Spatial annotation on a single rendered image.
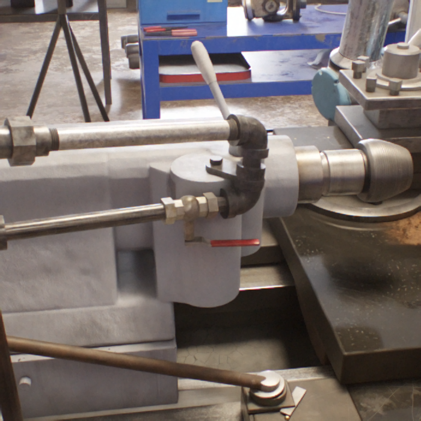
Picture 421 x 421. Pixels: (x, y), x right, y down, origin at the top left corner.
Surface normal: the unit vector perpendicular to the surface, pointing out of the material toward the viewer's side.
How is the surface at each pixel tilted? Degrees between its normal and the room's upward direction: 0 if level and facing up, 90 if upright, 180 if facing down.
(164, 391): 90
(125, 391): 90
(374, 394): 0
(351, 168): 53
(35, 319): 62
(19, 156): 101
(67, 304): 66
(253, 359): 20
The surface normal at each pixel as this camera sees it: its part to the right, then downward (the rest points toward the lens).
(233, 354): 0.04, -0.85
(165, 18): 0.14, 0.47
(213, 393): 0.10, -0.23
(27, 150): 0.42, 0.59
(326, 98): -0.88, 0.29
